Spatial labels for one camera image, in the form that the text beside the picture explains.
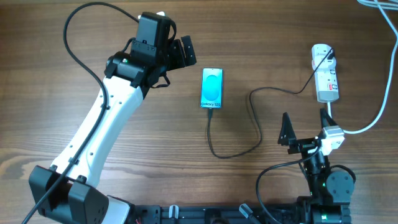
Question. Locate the teal screen smartphone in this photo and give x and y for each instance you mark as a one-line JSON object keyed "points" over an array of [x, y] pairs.
{"points": [[212, 88]]}

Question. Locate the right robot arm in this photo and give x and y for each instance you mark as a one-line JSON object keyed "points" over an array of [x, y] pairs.
{"points": [[331, 187]]}

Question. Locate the white power strip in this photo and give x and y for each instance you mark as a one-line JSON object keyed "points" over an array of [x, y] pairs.
{"points": [[324, 66]]}

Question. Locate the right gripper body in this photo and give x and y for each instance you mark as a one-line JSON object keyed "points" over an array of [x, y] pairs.
{"points": [[301, 145]]}

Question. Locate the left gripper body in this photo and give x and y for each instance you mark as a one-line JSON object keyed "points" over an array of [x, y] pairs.
{"points": [[175, 58]]}

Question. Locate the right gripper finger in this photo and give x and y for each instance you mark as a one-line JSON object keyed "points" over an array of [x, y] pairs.
{"points": [[287, 135], [326, 119]]}

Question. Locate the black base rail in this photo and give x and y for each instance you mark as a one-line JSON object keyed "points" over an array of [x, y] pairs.
{"points": [[293, 213]]}

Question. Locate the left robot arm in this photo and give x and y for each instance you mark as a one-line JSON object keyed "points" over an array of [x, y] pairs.
{"points": [[67, 192]]}

